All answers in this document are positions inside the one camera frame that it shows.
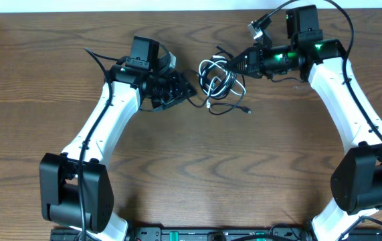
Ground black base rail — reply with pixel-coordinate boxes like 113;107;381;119
48;226;382;241

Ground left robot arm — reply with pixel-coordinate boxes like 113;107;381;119
39;36;196;240

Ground white cable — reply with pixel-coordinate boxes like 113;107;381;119
198;55;247;108

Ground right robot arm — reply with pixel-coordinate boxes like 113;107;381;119
226;3;382;240

